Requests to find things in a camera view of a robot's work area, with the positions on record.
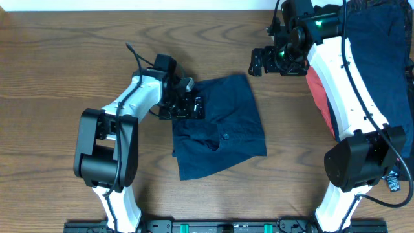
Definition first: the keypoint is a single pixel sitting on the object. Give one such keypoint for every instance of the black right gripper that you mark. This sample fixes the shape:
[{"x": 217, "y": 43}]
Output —
[{"x": 269, "y": 53}]

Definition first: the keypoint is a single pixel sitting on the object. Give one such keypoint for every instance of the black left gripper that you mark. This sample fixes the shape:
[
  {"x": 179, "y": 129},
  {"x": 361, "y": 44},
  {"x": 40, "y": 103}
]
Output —
[{"x": 187, "y": 113}]

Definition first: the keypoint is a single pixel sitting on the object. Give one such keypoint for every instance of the navy blue shorts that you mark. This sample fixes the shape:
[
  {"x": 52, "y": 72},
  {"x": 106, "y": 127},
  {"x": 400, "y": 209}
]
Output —
[{"x": 230, "y": 133}]

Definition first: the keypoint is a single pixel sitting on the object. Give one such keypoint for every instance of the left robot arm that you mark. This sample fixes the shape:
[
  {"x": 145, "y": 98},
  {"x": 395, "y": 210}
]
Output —
[{"x": 106, "y": 155}]

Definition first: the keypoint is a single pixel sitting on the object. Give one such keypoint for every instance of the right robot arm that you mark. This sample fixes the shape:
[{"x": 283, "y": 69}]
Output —
[{"x": 368, "y": 147}]

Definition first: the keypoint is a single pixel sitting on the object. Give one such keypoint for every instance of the orange red garment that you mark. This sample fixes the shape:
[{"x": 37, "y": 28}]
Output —
[{"x": 319, "y": 96}]

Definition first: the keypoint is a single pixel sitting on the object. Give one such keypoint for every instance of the navy garment on pile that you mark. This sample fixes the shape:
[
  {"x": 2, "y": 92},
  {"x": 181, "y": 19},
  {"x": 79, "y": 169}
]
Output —
[{"x": 380, "y": 37}]

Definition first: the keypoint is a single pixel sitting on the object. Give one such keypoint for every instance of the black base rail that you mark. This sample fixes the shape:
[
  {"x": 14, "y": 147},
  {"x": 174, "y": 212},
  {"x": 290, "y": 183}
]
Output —
[{"x": 226, "y": 226}]

